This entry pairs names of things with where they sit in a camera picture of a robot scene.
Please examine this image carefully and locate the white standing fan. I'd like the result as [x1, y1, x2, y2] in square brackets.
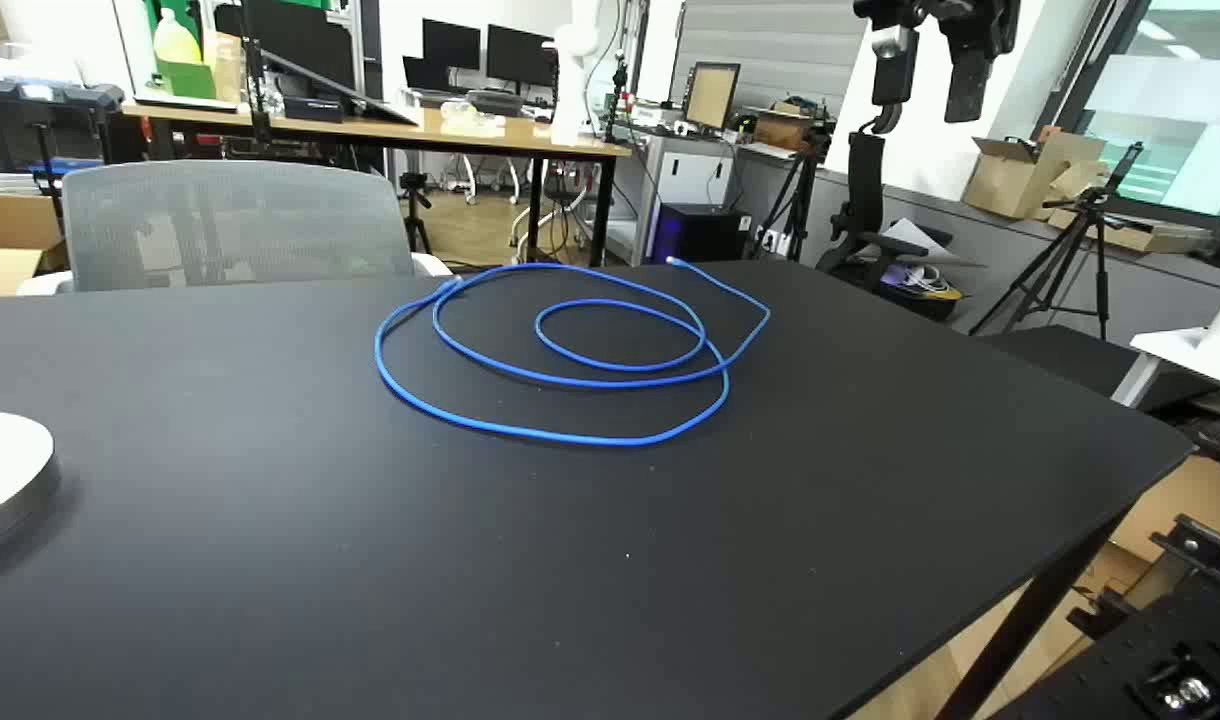
[549, 17, 598, 144]

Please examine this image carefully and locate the small black tripod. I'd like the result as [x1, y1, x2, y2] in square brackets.
[393, 167, 441, 255]

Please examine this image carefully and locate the grey mesh office chair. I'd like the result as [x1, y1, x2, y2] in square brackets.
[55, 158, 421, 295]

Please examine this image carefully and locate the black metal equipment rack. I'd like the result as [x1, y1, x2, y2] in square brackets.
[990, 511, 1220, 720]

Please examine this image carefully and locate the wooden desk with black legs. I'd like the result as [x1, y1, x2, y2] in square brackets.
[114, 98, 634, 271]

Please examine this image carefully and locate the white side table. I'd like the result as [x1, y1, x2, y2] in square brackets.
[1109, 292, 1220, 413]

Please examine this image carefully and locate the black storage crate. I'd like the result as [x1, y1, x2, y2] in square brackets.
[0, 74, 127, 174]

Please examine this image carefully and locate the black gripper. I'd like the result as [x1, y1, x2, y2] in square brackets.
[937, 0, 1025, 127]

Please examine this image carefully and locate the black office chair with headrest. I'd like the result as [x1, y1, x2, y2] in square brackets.
[814, 105, 967, 324]

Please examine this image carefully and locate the black table leg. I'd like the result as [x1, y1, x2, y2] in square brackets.
[930, 525, 1119, 720]

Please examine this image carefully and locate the flat cardboard box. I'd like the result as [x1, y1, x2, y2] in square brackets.
[1040, 202, 1214, 261]

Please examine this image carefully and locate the green and white poster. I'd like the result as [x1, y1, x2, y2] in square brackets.
[107, 0, 249, 112]

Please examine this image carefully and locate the open cardboard box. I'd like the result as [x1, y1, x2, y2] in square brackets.
[961, 124, 1109, 224]

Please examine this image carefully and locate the blue cable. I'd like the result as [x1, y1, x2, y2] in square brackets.
[370, 255, 776, 450]

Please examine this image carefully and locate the black computer tower purple light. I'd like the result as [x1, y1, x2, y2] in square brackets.
[650, 199, 749, 267]

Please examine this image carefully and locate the black framed picture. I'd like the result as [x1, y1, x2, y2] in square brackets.
[680, 58, 745, 135]

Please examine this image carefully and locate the brown cardboard box stack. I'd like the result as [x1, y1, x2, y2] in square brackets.
[0, 186, 72, 300]

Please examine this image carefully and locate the black camera tripod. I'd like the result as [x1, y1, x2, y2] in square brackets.
[967, 135, 1151, 344]

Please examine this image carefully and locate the black tilted drawing board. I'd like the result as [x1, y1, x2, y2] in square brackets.
[213, 0, 421, 130]

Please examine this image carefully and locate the black computer monitor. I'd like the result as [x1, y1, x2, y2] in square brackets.
[417, 17, 483, 80]
[483, 20, 558, 92]

